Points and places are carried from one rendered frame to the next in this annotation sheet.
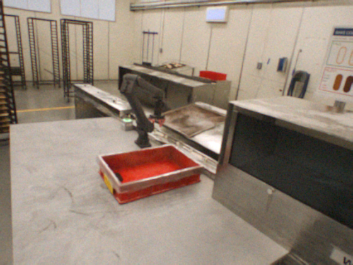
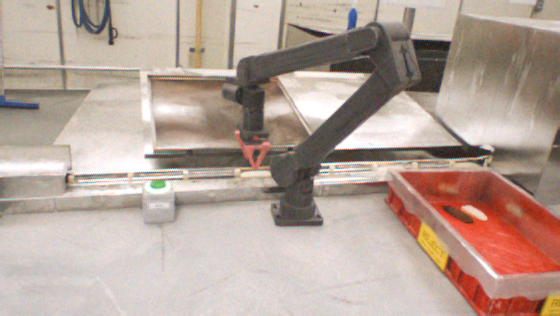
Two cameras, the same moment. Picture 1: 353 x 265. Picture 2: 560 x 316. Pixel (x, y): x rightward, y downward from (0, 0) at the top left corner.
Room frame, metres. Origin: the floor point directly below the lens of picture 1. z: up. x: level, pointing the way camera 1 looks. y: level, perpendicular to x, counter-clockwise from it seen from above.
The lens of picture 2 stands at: (1.28, 1.18, 1.40)
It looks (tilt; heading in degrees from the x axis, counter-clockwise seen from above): 23 degrees down; 292
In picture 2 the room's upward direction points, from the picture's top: 6 degrees clockwise
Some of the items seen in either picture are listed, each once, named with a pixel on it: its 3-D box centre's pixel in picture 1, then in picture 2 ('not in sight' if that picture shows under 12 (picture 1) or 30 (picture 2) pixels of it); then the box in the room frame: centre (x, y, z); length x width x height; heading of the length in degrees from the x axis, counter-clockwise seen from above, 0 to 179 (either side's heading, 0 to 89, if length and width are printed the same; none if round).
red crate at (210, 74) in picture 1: (212, 75); not in sight; (5.53, -0.62, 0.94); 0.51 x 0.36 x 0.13; 45
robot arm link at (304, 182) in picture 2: (144, 127); (293, 171); (1.62, 0.24, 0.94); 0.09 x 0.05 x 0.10; 158
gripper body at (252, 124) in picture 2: (157, 112); (253, 121); (1.78, 0.17, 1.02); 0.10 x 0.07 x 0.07; 131
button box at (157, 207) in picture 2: (127, 126); (158, 207); (1.89, 0.42, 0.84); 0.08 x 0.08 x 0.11; 41
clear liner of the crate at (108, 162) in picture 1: (150, 168); (488, 228); (1.16, 0.13, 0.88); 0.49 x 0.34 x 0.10; 126
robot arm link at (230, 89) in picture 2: (161, 99); (243, 82); (1.82, 0.15, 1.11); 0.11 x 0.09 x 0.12; 158
